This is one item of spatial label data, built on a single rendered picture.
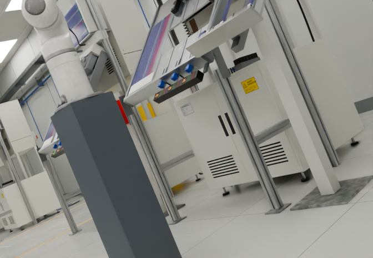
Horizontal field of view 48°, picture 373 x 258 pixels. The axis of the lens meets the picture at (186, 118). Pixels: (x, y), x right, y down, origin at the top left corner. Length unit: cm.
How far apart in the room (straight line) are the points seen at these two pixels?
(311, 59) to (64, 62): 132
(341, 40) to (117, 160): 251
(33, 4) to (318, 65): 148
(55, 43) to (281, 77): 85
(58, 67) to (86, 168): 37
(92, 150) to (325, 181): 89
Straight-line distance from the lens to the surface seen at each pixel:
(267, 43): 168
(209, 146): 237
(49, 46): 160
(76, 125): 149
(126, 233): 149
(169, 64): 204
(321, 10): 367
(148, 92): 214
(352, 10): 356
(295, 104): 167
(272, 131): 187
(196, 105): 234
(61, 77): 157
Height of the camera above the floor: 49
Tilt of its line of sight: level
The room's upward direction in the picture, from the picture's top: 23 degrees counter-clockwise
